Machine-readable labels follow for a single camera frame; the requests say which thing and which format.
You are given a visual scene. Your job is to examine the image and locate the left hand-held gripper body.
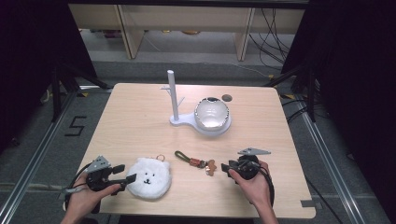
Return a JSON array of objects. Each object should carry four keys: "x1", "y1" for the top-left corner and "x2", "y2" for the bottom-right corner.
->
[{"x1": 83, "y1": 155, "x2": 126, "y2": 192}]

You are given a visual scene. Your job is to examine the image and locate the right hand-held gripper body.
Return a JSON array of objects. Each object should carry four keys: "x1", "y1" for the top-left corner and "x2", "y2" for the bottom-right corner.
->
[{"x1": 228, "y1": 147, "x2": 272, "y2": 181}]

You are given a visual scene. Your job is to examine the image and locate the white plush bear pouch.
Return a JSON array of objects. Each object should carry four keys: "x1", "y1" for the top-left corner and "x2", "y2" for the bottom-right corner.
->
[{"x1": 125, "y1": 154, "x2": 173, "y2": 201}]

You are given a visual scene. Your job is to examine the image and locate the white hook stand with tray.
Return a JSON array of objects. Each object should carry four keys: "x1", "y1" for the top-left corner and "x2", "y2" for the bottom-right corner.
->
[{"x1": 160, "y1": 69, "x2": 233, "y2": 137}]

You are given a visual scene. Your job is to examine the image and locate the person's right hand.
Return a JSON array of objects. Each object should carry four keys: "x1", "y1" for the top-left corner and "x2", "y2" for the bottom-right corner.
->
[{"x1": 228, "y1": 160, "x2": 273, "y2": 210}]

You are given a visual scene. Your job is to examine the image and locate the person's left hand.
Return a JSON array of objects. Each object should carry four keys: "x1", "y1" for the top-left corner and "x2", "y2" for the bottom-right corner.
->
[{"x1": 63, "y1": 171, "x2": 121, "y2": 219}]

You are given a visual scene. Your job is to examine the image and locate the grey tape strip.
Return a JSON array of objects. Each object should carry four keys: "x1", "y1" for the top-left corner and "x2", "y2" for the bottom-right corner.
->
[{"x1": 300, "y1": 200, "x2": 324, "y2": 210}]

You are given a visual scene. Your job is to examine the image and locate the black tripod stand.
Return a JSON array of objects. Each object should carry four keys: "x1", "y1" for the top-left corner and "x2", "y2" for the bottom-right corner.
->
[
  {"x1": 264, "y1": 61, "x2": 319, "y2": 123},
  {"x1": 50, "y1": 61, "x2": 110, "y2": 123}
]

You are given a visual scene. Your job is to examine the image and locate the dark curtain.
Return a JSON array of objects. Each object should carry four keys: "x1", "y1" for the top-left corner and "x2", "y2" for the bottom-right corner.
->
[
  {"x1": 0, "y1": 0, "x2": 98, "y2": 153},
  {"x1": 280, "y1": 0, "x2": 396, "y2": 220}
]

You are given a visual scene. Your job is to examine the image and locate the left hand-held gripper cable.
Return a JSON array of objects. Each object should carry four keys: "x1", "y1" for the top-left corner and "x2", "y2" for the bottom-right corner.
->
[{"x1": 63, "y1": 162, "x2": 94, "y2": 213}]

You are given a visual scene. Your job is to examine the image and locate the hand-held gripper cable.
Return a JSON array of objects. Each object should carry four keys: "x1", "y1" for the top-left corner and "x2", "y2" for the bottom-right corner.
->
[
  {"x1": 63, "y1": 162, "x2": 94, "y2": 213},
  {"x1": 248, "y1": 159, "x2": 276, "y2": 209}
]

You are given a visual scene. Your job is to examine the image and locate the grey cable plug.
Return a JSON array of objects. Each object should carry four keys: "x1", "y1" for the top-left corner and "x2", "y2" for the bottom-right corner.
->
[{"x1": 61, "y1": 186, "x2": 82, "y2": 196}]

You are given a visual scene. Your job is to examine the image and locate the right hand-held gripper cable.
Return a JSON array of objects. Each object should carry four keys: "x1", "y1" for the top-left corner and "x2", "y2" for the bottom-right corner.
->
[{"x1": 248, "y1": 159, "x2": 276, "y2": 209}]

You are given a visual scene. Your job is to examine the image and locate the aluminium floor rail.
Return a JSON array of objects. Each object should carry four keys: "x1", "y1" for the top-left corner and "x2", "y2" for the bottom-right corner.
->
[
  {"x1": 297, "y1": 102, "x2": 376, "y2": 224},
  {"x1": 0, "y1": 88, "x2": 78, "y2": 224}
]

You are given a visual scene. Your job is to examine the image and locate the black floor cable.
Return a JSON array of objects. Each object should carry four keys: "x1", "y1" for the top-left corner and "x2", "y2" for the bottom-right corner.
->
[{"x1": 303, "y1": 175, "x2": 344, "y2": 224}]

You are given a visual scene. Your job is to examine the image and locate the bundle of black cables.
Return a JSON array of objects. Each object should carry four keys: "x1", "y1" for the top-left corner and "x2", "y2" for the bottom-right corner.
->
[{"x1": 247, "y1": 7, "x2": 297, "y2": 71}]

